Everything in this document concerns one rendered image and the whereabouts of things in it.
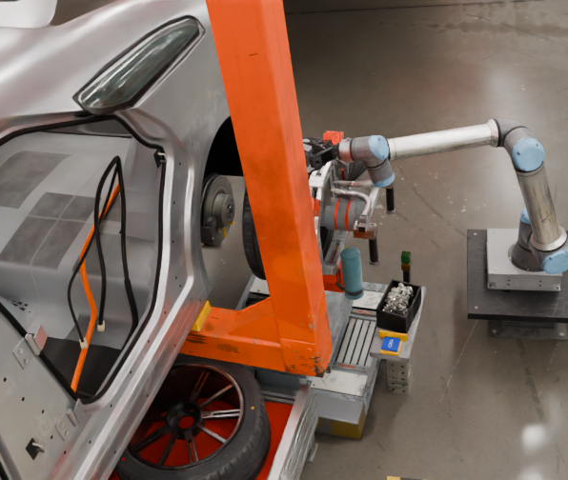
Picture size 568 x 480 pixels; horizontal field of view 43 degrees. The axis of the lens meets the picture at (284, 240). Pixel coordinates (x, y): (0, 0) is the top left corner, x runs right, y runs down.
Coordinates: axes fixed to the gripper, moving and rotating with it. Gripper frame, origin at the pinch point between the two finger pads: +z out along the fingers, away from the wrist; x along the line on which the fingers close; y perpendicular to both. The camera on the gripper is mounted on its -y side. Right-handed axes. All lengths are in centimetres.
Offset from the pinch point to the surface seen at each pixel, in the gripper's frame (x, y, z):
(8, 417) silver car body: -10, -142, 25
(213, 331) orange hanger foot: -57, -40, 38
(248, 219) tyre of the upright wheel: -19.9, -11.9, 22.9
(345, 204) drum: -31.3, 19.8, -5.7
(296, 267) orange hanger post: -22, -46, -15
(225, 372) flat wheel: -76, -42, 38
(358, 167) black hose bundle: -19.0, 30.2, -11.3
